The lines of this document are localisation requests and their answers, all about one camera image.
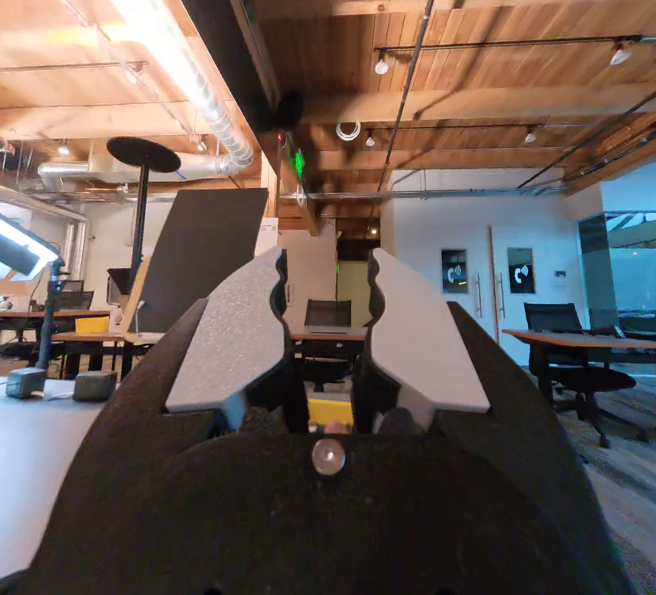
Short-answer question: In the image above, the door window with phone icon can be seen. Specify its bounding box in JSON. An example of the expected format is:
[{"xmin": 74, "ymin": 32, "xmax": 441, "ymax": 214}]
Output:
[
  {"xmin": 507, "ymin": 247, "xmax": 536, "ymax": 295},
  {"xmin": 441, "ymin": 248, "xmax": 468, "ymax": 294}
]

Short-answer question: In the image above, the long wooden office desk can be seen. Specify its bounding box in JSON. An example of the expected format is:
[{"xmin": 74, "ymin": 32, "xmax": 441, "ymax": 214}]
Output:
[{"xmin": 502, "ymin": 329, "xmax": 656, "ymax": 365}]

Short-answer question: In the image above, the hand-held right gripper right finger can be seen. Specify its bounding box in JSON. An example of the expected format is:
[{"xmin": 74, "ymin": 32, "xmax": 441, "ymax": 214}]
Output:
[{"xmin": 367, "ymin": 247, "xmax": 492, "ymax": 433}]

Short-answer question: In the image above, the black board with wooden rim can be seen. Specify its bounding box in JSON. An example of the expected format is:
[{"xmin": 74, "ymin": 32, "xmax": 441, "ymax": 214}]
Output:
[{"xmin": 123, "ymin": 188, "xmax": 270, "ymax": 346}]

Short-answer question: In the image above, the white paper notice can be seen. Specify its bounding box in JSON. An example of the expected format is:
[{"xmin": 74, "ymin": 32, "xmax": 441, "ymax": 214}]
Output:
[{"xmin": 258, "ymin": 217, "xmax": 280, "ymax": 253}]

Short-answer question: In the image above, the small black box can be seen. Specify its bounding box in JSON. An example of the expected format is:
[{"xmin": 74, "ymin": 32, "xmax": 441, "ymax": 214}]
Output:
[
  {"xmin": 73, "ymin": 371, "xmax": 119, "ymax": 402},
  {"xmin": 6, "ymin": 367, "xmax": 48, "ymax": 399}
]

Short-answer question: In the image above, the black led panel stand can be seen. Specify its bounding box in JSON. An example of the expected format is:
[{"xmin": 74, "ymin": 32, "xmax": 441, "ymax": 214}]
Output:
[{"xmin": 36, "ymin": 259, "xmax": 70, "ymax": 370}]

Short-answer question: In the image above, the black round foam disc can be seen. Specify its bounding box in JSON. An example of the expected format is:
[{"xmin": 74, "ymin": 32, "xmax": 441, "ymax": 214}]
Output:
[{"xmin": 107, "ymin": 136, "xmax": 181, "ymax": 174}]

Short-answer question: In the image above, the silver ventilation duct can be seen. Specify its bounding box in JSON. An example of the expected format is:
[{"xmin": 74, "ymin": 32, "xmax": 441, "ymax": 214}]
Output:
[{"xmin": 38, "ymin": 57, "xmax": 254, "ymax": 191}]

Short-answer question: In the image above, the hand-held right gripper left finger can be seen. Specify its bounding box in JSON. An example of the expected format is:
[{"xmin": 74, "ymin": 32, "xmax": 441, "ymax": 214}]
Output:
[{"xmin": 164, "ymin": 247, "xmax": 294, "ymax": 429}]

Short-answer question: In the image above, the led light panel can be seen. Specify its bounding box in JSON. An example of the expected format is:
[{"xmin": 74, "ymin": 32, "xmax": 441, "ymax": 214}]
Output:
[{"xmin": 0, "ymin": 213, "xmax": 61, "ymax": 282}]

